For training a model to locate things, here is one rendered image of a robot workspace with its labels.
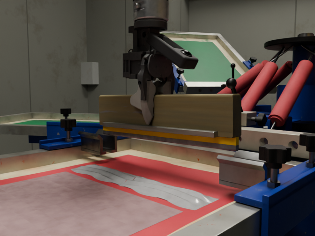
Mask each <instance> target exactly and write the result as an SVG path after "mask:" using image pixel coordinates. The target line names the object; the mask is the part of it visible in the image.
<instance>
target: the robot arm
mask: <svg viewBox="0 0 315 236"><path fill-rule="evenodd" d="M133 21H134V26H129V27H128V32H129V33H132V34H133V49H130V50H132V52H130V50H129V51H128V53H123V77H125V78H129V79H137V80H138V91H137V93H135V94H134V95H132V96H131V98H130V103H131V105H132V106H134V107H136V108H138V109H140V110H142V114H143V118H144V120H145V122H146V124H147V125H150V123H151V121H152V119H153V117H154V114H153V107H154V102H153V98H154V95H172V94H173V91H174V85H175V78H174V73H173V66H172V63H173V64H175V65H176V66H177V67H179V68H181V69H195V67H196V65H197V63H198V58H197V57H195V56H194V55H192V54H191V53H190V52H189V51H187V50H185V49H184V48H182V47H181V46H179V45H178V44H177V43H175V42H174V41H172V40H171V39H170V38H168V37H167V36H165V35H164V34H160V32H161V31H166V30H167V22H168V21H169V1H168V0H133ZM156 78H158V79H159V80H158V81H156V82H155V84H153V82H151V81H155V80H156Z"/></svg>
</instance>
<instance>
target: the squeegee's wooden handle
mask: <svg viewBox="0 0 315 236"><path fill-rule="evenodd" d="M131 96H132V95H100V96H99V123H100V125H103V122H115V123H126V124H137V125H147V124H146V122H145V120H144V118H143V113H142V110H140V109H138V108H136V107H134V106H132V105H131V103H130V98H131ZM153 102H154V107H153V114H154V117H153V119H152V121H151V123H150V125H153V126H164V127H176V128H187V129H198V130H209V131H218V132H217V136H218V137H226V138H235V137H239V136H241V96H240V94H172V95H154V98H153Z"/></svg>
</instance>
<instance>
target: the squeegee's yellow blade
mask: <svg viewBox="0 0 315 236"><path fill-rule="evenodd" d="M103 130H105V131H113V132H121V133H133V134H141V135H149V136H158V137H166V138H174V139H182V140H194V141H202V142H210V143H218V144H226V145H235V146H236V145H238V144H239V137H235V138H226V137H215V138H211V137H202V136H193V135H183V134H174V133H161V132H151V131H142V130H133V129H124V128H114V127H105V126H103Z"/></svg>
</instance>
